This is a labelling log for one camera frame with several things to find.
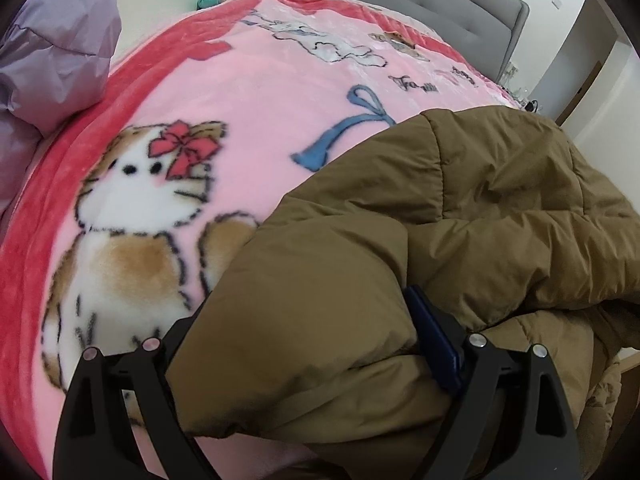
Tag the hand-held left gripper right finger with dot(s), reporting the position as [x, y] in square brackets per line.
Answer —
[434, 332]

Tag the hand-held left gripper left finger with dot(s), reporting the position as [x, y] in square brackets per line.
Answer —
[154, 362]

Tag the brown puffer jacket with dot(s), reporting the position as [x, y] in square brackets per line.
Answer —
[450, 220]

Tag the dark small object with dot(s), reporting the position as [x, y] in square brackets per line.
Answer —
[532, 105]

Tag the pink printed cat blanket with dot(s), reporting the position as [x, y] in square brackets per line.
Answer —
[260, 105]

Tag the purple puffer jacket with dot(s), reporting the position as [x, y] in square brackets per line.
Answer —
[55, 55]

